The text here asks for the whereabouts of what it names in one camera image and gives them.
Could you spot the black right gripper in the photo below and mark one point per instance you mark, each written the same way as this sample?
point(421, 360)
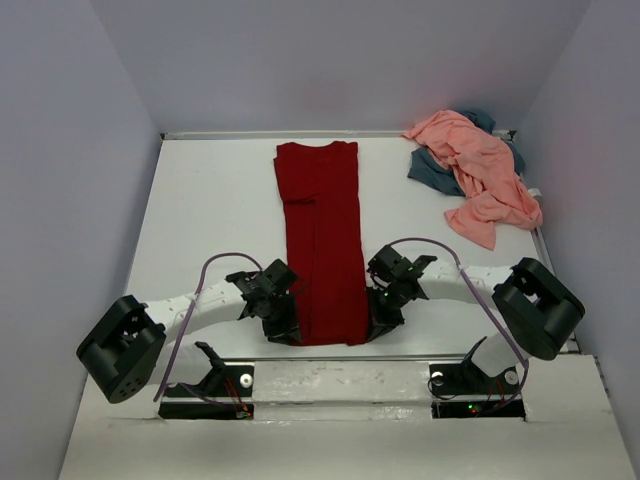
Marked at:
point(379, 322)

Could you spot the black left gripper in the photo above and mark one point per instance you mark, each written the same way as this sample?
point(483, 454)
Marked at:
point(288, 325)

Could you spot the red t shirt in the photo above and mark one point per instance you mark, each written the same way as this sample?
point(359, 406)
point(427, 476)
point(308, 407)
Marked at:
point(319, 190)

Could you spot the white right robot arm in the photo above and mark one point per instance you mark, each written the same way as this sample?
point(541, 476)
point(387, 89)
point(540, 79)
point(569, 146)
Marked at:
point(533, 311)

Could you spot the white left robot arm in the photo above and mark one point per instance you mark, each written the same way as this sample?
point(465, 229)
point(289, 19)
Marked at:
point(122, 350)

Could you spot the teal blue t shirt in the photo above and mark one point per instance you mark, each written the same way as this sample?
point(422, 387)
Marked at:
point(435, 170)

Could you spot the pink t shirt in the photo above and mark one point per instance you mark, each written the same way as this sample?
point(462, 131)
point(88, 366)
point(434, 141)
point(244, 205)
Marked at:
point(476, 218)

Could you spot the aluminium front table rail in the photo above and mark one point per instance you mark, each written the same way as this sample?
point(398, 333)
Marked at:
point(422, 357)

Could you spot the aluminium table rail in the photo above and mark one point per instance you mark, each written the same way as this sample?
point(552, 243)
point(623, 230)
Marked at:
point(286, 134)
point(422, 357)
point(553, 285)

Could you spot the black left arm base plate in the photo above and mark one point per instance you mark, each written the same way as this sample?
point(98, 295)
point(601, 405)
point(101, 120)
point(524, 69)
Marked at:
point(227, 397)

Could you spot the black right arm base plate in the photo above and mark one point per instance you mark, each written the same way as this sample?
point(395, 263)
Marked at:
point(475, 395)

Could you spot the aluminium right table rail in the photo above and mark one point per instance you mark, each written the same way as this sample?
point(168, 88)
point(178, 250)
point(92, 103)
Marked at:
point(553, 285)

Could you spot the aluminium back table rail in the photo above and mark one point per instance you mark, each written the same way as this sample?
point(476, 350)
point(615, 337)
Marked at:
point(286, 134)

